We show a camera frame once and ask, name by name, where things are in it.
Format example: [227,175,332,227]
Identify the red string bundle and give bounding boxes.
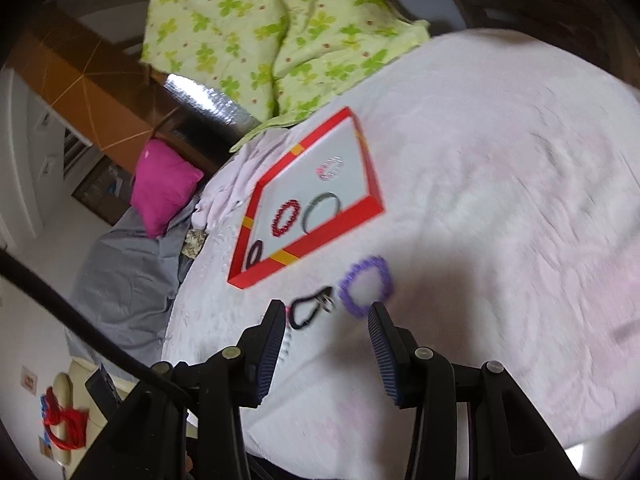
[40,386,91,453]

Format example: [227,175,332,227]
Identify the pink beaded bracelet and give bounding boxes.
[317,156,347,180]

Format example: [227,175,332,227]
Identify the silver foil mat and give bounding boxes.
[162,72,263,137]

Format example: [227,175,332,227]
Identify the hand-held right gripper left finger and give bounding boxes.
[66,299,288,480]

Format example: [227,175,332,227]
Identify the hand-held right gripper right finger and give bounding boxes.
[367,302,582,480]

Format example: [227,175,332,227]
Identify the magenta pillow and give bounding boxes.
[130,139,205,239]

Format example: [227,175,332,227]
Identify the dark red beaded bracelet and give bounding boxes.
[270,199,301,237]

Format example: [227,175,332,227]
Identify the black bangle bracelet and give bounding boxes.
[301,191,342,235]

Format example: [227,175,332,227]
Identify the black hair tie with charm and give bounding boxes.
[288,286,337,332]

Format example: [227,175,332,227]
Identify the black cable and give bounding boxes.
[0,250,193,406]

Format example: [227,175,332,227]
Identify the grey bed sheet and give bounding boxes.
[65,195,201,361]

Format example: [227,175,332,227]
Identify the white bed blanket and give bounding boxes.
[161,27,640,476]

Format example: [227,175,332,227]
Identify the red shallow box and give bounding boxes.
[226,106,386,291]

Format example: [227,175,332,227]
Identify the purple beaded bracelet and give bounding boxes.
[338,255,395,320]

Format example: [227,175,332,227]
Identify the green floral quilt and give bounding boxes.
[139,0,432,153]

